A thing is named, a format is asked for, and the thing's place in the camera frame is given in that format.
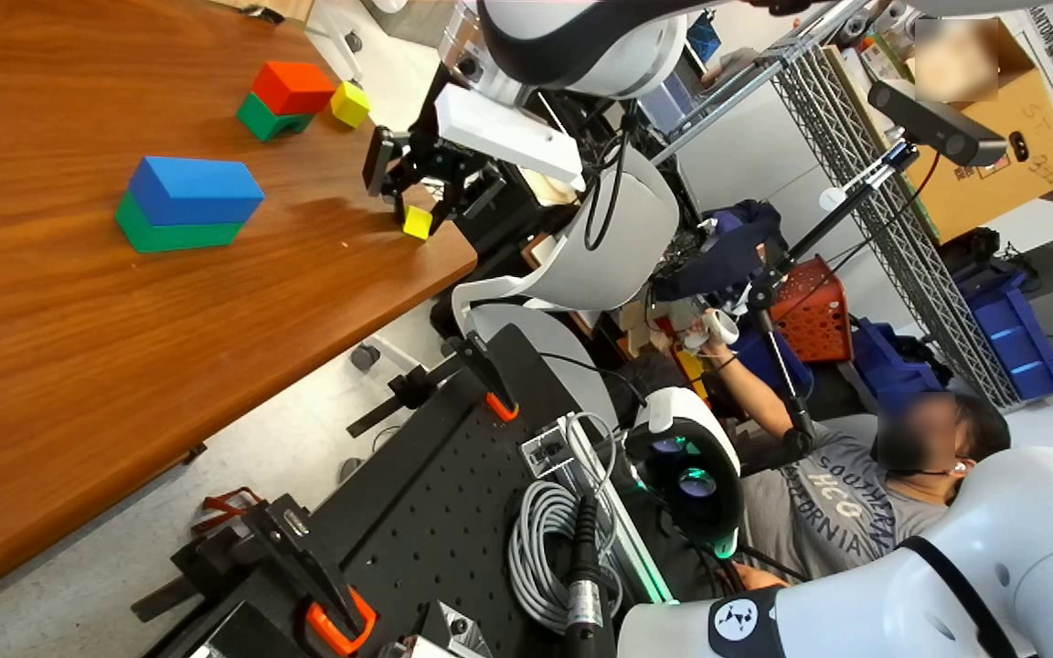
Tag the small grey floor caster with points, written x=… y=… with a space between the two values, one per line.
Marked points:
x=368 y=359

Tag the white square tag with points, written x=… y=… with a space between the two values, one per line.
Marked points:
x=545 y=452

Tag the blue storage bin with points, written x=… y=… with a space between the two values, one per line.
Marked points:
x=1022 y=335

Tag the grey flat panel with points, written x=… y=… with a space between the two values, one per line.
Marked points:
x=730 y=167

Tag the large blue block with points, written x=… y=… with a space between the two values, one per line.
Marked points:
x=198 y=188

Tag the metal rail with green stripe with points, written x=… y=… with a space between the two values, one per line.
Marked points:
x=610 y=515

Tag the large green block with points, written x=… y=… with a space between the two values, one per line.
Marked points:
x=173 y=235

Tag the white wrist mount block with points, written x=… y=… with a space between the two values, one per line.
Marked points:
x=508 y=128

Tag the black perforated breadboard table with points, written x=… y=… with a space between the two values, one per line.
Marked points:
x=440 y=523

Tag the red rectangular block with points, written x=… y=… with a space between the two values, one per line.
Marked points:
x=295 y=84

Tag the black silver cylinder connector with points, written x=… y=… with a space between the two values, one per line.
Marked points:
x=586 y=588

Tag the red plastic crate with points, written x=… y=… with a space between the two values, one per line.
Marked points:
x=814 y=313

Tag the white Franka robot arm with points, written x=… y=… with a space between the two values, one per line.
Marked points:
x=1013 y=549

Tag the small green block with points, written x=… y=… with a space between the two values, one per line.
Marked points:
x=257 y=123

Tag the black bar camera on stand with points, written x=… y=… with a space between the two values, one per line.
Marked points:
x=932 y=119

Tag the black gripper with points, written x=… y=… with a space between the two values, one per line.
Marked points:
x=456 y=167

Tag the white black VR headset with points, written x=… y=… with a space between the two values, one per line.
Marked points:
x=684 y=471

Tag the small yellow cube block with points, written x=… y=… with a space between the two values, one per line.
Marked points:
x=419 y=226
x=350 y=106

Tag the black clamp with orange tip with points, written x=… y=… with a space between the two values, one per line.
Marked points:
x=476 y=377

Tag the seated person in grey shirt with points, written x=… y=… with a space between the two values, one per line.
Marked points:
x=830 y=497

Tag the open cardboard box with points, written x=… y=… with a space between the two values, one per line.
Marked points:
x=989 y=132

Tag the white handheld controller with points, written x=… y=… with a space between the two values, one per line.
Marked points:
x=715 y=331

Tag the dark blue bag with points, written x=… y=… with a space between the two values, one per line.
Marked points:
x=734 y=249

